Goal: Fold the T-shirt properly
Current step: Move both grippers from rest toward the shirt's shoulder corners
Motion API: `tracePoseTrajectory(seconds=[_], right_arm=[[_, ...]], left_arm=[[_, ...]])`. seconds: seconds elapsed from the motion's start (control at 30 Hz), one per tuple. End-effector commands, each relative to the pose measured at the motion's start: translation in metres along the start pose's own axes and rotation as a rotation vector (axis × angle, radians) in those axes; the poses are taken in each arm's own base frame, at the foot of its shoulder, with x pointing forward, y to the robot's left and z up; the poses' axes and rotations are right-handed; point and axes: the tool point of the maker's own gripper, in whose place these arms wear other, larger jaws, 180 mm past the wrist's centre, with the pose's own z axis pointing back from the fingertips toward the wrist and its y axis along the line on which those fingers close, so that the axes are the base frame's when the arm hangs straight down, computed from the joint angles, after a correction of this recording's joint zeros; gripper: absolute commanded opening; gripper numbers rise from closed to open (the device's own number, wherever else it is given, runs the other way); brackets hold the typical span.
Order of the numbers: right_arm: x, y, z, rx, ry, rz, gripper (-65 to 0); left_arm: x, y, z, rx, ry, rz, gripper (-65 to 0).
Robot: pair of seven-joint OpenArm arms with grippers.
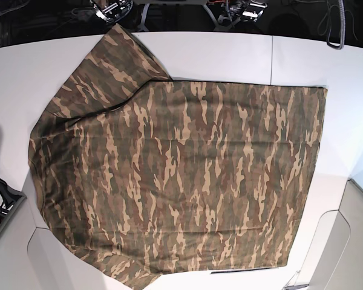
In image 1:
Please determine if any camouflage T-shirt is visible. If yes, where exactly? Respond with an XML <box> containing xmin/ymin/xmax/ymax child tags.
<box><xmin>28</xmin><ymin>25</ymin><xmax>327</xmax><ymax>289</ymax></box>

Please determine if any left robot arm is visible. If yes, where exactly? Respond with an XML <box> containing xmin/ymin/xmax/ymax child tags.
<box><xmin>218</xmin><ymin>0</ymin><xmax>269</xmax><ymax>24</ymax></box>

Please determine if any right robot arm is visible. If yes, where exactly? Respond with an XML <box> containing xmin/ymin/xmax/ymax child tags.
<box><xmin>90</xmin><ymin>0</ymin><xmax>133</xmax><ymax>24</ymax></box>

